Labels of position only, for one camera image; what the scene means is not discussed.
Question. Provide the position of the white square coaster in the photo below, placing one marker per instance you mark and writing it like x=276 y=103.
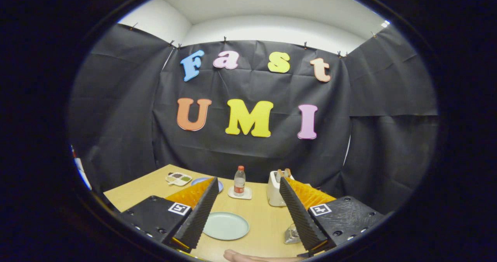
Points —
x=247 y=194

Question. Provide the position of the white toaster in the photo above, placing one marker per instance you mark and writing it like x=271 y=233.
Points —
x=273 y=192

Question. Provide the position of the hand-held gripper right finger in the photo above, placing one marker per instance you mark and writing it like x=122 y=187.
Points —
x=299 y=215

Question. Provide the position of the blue food plate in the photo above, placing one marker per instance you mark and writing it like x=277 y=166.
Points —
x=200 y=181

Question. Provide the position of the clear plastic water bottle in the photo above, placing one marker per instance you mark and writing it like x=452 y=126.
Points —
x=239 y=182

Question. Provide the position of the black backdrop cloth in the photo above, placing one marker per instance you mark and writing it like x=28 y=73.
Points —
x=252 y=157

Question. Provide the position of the light green plate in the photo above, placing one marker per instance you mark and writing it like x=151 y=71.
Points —
x=225 y=226

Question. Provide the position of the white slanted board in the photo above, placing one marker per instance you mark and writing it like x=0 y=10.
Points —
x=82 y=170

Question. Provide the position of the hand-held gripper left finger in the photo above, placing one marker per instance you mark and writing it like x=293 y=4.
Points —
x=202 y=211

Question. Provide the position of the white divided sauce dish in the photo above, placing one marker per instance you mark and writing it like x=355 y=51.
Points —
x=178 y=179

